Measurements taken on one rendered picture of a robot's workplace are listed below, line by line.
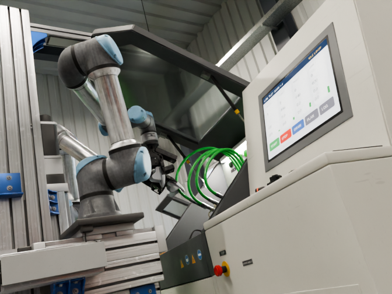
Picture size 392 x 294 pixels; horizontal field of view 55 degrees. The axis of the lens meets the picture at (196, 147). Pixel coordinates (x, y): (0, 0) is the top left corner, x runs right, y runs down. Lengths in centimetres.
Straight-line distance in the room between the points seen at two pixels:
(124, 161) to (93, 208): 18
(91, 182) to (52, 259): 34
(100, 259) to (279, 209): 51
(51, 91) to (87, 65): 823
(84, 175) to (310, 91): 81
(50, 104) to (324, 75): 847
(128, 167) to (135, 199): 784
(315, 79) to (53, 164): 103
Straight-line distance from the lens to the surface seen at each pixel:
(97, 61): 136
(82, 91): 151
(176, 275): 180
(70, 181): 197
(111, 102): 133
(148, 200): 924
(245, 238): 119
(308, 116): 130
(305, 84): 136
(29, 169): 148
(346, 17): 130
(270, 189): 104
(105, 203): 130
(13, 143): 151
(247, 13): 798
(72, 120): 939
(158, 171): 168
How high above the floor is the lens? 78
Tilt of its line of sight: 19 degrees up
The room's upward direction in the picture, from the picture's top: 14 degrees counter-clockwise
